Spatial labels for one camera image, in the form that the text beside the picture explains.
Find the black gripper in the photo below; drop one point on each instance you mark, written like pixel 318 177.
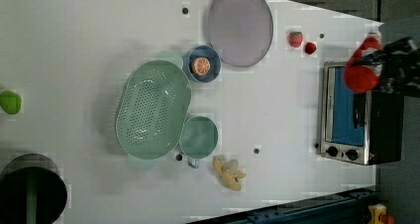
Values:
pixel 401 67

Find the green plush fruit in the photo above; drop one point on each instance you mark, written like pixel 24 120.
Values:
pixel 10 102

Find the blue small bowl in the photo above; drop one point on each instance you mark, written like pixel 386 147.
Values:
pixel 211 55

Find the yellow and red toy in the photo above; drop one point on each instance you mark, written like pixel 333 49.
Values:
pixel 379 215

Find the green perforated colander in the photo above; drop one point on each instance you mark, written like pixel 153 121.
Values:
pixel 153 110

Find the black toaster oven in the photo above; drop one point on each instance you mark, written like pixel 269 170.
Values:
pixel 363 129

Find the yellow plush banana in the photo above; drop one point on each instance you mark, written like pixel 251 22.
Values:
pixel 229 173

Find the plush orange slice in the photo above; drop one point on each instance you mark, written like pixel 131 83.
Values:
pixel 200 66

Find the red plush ketchup bottle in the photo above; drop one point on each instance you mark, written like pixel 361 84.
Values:
pixel 358 75

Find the green cup with handle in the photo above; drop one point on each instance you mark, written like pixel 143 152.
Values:
pixel 198 140

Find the small red plush fruit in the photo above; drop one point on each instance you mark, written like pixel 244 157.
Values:
pixel 310 48

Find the lilac round plate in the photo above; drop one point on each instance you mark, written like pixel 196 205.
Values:
pixel 240 31

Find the black cylindrical stand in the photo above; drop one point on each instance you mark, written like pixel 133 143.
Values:
pixel 32 191

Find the plush strawberry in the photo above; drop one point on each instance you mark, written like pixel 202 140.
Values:
pixel 295 39

